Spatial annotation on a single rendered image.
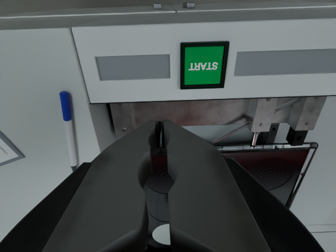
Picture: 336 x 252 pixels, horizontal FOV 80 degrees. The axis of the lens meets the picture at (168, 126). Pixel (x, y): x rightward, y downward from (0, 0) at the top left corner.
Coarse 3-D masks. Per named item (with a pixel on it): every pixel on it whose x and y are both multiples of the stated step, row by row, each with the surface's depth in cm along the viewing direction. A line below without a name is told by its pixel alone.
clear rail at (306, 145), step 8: (232, 144) 40; (240, 144) 40; (248, 144) 39; (256, 144) 39; (264, 144) 39; (272, 144) 39; (280, 144) 39; (288, 144) 39; (304, 144) 39; (312, 144) 39; (160, 152) 39
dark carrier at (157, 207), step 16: (160, 160) 41; (240, 160) 41; (256, 160) 41; (272, 160) 41; (288, 160) 41; (160, 176) 43; (256, 176) 44; (272, 176) 44; (288, 176) 44; (160, 192) 46; (272, 192) 46; (288, 192) 46; (160, 208) 49; (160, 224) 52
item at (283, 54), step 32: (96, 32) 23; (128, 32) 23; (160, 32) 23; (192, 32) 23; (224, 32) 23; (256, 32) 23; (288, 32) 23; (320, 32) 23; (96, 64) 25; (128, 64) 25; (160, 64) 25; (256, 64) 25; (288, 64) 25; (320, 64) 25; (96, 96) 27; (128, 96) 27; (160, 96) 27; (192, 96) 27; (224, 96) 27; (256, 96) 27
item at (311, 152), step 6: (312, 150) 40; (306, 156) 41; (312, 156) 40; (306, 162) 41; (306, 168) 42; (300, 174) 43; (300, 180) 44; (294, 186) 45; (294, 192) 46; (288, 198) 48; (288, 204) 48
